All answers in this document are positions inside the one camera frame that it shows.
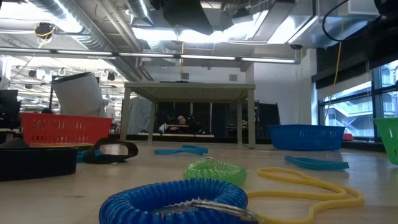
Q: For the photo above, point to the long ceiling light bar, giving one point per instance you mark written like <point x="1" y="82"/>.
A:
<point x="205" y="57"/>

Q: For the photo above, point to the pale green metal riser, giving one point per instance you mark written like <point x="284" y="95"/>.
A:
<point x="189" y="86"/>

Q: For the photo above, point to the person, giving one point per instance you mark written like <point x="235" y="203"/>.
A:
<point x="182" y="120"/>

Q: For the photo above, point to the white cylinder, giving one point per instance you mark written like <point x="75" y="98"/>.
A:
<point x="77" y="96"/>

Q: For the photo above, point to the wide black rubber band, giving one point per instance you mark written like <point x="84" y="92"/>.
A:
<point x="109" y="159"/>

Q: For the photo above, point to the blue plastic basket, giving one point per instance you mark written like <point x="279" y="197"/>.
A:
<point x="306" y="138"/>

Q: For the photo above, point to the red plastic basket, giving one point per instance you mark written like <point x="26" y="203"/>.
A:
<point x="62" y="129"/>

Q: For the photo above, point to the yellow green crayon box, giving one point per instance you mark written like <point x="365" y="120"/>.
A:
<point x="62" y="145"/>

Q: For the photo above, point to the small red object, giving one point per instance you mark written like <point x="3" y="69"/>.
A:
<point x="348" y="137"/>

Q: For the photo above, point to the black monitor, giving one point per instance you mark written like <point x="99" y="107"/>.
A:
<point x="9" y="105"/>

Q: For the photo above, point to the long yellow rubber band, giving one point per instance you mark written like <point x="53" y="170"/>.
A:
<point x="295" y="195"/>

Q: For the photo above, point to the green plastic basket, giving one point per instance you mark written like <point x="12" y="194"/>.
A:
<point x="388" y="140"/>

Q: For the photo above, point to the silver spiral duct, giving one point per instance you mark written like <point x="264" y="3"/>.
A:
<point x="93" y="34"/>

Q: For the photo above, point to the silver rectangular duct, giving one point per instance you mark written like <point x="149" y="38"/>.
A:
<point x="311" y="28"/>

